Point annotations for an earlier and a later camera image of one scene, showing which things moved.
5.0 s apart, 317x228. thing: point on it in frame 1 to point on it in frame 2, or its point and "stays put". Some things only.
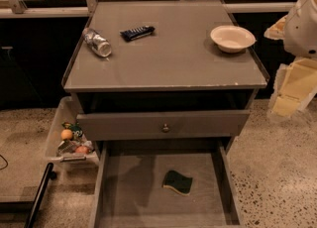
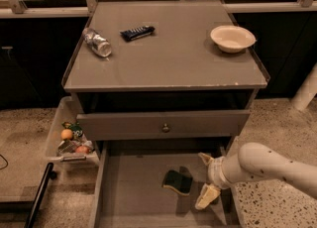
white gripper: x=303 y=29 to x=215 y=171
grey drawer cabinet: x=164 y=76 stays put
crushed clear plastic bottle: x=97 y=42 stays put
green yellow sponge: x=182 y=184 stays put
